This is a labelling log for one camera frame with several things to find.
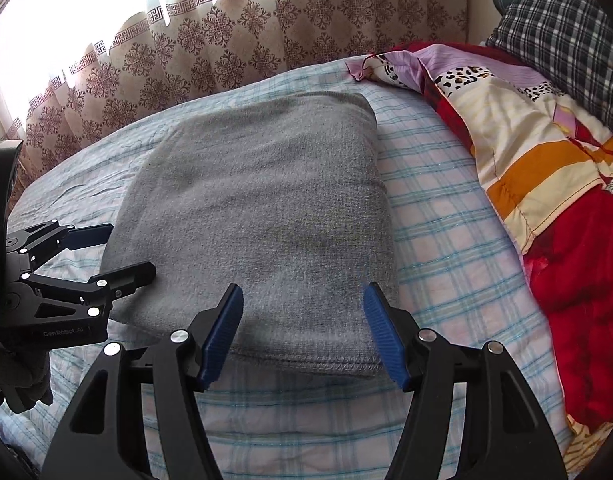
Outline patterned beige curtain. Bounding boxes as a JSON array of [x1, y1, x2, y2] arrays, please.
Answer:
[[0, 0, 469, 188]]

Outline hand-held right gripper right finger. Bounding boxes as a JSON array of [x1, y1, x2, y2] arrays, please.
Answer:
[[362, 281, 569, 480]]

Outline dark plaid pillow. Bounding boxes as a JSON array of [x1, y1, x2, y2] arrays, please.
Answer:
[[486, 0, 613, 142]]

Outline person's left hand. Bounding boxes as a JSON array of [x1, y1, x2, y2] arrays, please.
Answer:
[[0, 339, 53, 411]]

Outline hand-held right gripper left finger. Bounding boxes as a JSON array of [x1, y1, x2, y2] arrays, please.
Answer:
[[41, 282, 245, 480]]

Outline colourful patchwork quilt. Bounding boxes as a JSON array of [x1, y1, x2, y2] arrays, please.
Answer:
[[345, 42, 613, 480]]

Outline grey pants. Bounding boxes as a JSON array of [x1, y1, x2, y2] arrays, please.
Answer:
[[100, 91, 400, 380]]

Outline plaid bed sheet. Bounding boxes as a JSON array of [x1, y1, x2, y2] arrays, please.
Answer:
[[0, 57, 574, 480]]

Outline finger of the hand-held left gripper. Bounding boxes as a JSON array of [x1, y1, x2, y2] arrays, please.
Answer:
[[17, 261, 157, 311], [7, 220, 115, 263]]

